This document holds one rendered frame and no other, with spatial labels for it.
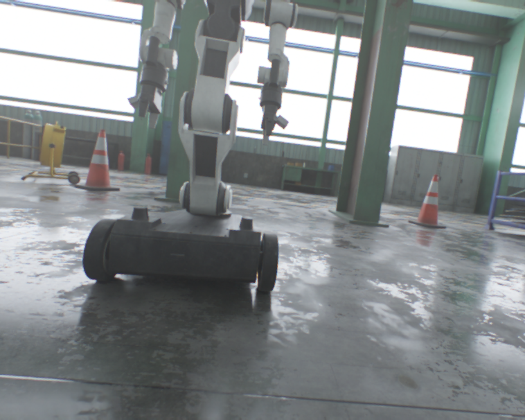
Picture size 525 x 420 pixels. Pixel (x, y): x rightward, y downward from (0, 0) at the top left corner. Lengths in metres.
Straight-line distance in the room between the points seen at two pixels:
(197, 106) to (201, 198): 0.34
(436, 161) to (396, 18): 7.88
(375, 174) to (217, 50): 2.44
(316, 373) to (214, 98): 0.85
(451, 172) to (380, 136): 8.24
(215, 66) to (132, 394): 0.98
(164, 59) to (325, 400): 1.12
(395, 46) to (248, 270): 3.13
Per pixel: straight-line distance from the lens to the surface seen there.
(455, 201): 11.53
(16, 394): 0.68
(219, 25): 1.20
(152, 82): 1.12
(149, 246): 0.90
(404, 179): 10.43
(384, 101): 3.35
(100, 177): 3.72
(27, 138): 12.57
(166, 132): 9.94
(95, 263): 0.95
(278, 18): 1.24
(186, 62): 3.31
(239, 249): 0.86
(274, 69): 1.09
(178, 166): 3.11
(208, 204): 1.08
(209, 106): 0.97
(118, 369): 0.67
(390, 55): 3.53
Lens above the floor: 0.40
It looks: 5 degrees down
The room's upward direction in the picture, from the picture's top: 7 degrees clockwise
